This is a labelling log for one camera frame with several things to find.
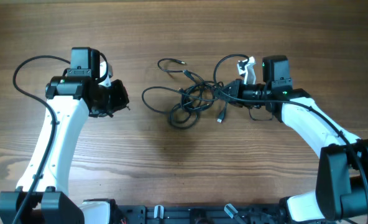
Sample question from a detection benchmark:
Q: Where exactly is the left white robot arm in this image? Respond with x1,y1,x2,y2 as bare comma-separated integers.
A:
0,95,122,224

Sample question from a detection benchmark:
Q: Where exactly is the thin black cable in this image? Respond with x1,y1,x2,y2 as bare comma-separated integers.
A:
141,58,216,115

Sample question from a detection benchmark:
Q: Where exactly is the right white gripper handle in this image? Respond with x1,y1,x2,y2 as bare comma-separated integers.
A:
237,57,256,85

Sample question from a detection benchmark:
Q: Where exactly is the white gripper handle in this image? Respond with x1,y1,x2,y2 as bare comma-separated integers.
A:
99,62,113,88
237,57,256,85

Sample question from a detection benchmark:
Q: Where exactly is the left white gripper handle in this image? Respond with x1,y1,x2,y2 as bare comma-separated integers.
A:
99,62,113,88

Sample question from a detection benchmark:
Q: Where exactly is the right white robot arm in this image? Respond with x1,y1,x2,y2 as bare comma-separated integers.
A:
216,80,368,223

